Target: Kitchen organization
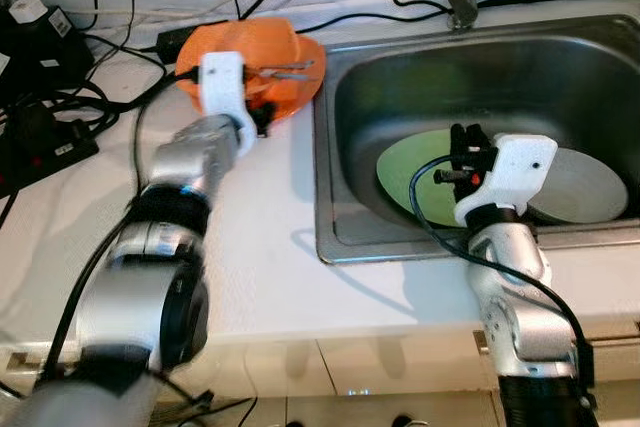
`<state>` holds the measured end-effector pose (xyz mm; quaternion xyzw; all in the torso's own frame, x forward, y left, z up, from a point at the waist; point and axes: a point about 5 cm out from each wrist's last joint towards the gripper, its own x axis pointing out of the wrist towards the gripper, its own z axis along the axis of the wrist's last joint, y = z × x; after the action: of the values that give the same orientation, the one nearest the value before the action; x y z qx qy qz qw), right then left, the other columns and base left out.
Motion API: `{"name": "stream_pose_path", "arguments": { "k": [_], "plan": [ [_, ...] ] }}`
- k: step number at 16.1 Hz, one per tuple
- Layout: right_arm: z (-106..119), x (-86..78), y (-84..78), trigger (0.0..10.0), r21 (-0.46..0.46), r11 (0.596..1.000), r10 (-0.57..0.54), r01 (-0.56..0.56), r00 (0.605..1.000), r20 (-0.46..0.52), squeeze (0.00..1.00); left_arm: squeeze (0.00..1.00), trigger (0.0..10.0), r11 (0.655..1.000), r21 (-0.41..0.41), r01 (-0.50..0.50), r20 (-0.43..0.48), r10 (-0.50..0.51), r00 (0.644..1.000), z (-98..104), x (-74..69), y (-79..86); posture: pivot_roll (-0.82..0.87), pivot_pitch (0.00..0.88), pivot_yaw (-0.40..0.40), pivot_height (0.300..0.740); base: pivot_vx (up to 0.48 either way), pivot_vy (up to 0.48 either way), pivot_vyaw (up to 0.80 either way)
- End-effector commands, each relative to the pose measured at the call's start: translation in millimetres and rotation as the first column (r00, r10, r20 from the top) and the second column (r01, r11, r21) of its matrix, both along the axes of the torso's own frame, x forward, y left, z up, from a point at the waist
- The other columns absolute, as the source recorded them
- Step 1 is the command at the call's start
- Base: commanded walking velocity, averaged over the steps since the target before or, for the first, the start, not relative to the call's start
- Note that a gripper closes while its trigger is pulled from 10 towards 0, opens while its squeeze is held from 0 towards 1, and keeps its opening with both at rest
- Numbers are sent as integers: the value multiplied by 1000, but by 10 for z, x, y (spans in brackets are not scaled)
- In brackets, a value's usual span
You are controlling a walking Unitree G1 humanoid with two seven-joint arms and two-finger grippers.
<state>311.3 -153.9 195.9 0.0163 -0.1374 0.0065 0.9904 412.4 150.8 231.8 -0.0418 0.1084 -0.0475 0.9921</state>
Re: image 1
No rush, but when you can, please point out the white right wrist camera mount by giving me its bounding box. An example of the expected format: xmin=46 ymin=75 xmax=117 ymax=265
xmin=455 ymin=134 xmax=559 ymax=228

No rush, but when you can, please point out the orange plastic bowl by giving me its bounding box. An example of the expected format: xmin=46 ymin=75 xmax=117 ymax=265
xmin=176 ymin=17 xmax=303 ymax=113

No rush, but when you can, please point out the black charger with white labels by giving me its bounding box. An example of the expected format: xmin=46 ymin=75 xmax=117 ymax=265
xmin=0 ymin=0 xmax=96 ymax=98

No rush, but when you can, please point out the green plate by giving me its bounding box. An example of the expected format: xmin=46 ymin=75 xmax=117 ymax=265
xmin=376 ymin=130 xmax=483 ymax=229

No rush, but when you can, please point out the black power strip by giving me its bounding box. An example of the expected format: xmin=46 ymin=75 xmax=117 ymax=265
xmin=0 ymin=97 xmax=101 ymax=198

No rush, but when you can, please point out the small black power adapter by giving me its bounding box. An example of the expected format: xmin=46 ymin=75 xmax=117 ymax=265
xmin=157 ymin=22 xmax=231 ymax=58

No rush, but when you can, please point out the metal spoon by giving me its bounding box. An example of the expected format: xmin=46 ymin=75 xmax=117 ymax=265
xmin=255 ymin=59 xmax=321 ymax=74

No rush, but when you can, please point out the stainless steel sink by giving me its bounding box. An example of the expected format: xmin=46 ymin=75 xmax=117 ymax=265
xmin=313 ymin=14 xmax=640 ymax=266

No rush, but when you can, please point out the white bowl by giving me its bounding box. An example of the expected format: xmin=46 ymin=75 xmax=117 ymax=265
xmin=524 ymin=147 xmax=630 ymax=226

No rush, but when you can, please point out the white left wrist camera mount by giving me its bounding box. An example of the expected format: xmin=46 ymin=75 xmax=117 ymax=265
xmin=198 ymin=51 xmax=259 ymax=154

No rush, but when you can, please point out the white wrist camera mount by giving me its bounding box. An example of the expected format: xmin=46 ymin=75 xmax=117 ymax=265
xmin=455 ymin=134 xmax=559 ymax=228
xmin=198 ymin=51 xmax=259 ymax=154

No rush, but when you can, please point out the metal fork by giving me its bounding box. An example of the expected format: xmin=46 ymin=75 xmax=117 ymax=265
xmin=262 ymin=72 xmax=316 ymax=85

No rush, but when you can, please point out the black cable along counter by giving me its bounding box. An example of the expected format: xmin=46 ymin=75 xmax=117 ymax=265
xmin=298 ymin=0 xmax=640 ymax=36

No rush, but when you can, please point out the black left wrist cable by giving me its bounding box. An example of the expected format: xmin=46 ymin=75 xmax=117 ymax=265
xmin=125 ymin=65 xmax=201 ymax=208

